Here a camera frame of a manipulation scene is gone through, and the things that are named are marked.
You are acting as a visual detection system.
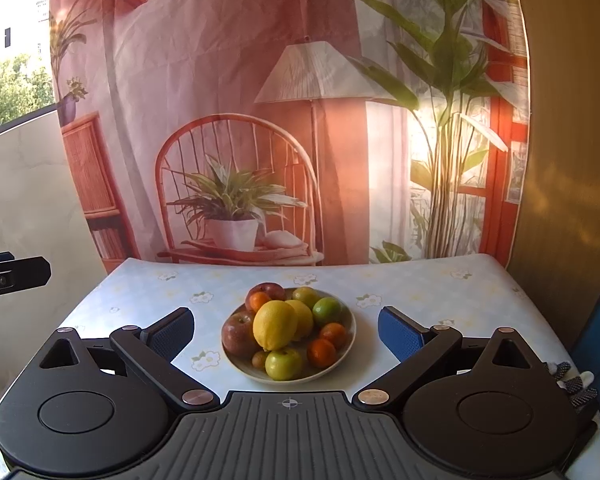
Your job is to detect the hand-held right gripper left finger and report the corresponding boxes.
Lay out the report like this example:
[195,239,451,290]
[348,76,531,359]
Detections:
[27,307,218,413]

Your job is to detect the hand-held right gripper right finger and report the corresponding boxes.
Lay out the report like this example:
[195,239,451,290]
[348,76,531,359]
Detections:
[354,306,546,411]

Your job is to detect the beige plate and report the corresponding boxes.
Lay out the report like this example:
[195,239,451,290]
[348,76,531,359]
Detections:
[221,287,357,380]

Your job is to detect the red apple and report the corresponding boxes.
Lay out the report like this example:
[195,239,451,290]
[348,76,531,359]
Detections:
[221,311,257,358]
[246,282,287,306]

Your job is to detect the green apple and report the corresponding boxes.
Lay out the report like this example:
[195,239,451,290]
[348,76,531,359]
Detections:
[312,297,343,327]
[265,347,305,381]

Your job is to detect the yellow lemon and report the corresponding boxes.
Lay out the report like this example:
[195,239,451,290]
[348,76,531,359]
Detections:
[285,300,315,341]
[252,300,299,352]

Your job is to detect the floral plaid tablecloth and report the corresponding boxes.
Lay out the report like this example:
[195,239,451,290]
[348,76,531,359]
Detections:
[0,255,600,480]

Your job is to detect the yellow-green apple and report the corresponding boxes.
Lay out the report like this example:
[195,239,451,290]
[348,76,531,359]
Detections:
[291,287,323,310]

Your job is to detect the green trees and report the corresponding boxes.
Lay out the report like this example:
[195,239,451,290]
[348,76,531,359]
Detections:
[0,55,56,133]

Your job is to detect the brown wooden board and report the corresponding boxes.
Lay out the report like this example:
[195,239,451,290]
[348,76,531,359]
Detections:
[505,0,600,341]

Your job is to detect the printed backdrop cloth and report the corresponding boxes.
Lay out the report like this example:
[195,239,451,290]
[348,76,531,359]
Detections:
[47,0,531,266]

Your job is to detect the braided wrist strap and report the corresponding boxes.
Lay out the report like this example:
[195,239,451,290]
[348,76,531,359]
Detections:
[542,360,598,408]

